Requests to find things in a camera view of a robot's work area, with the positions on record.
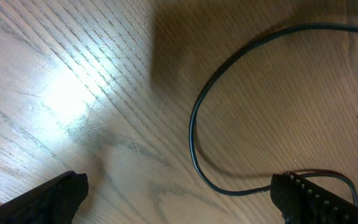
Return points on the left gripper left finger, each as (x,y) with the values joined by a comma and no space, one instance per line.
(55,201)

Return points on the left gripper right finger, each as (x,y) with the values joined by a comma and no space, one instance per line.
(301,201)

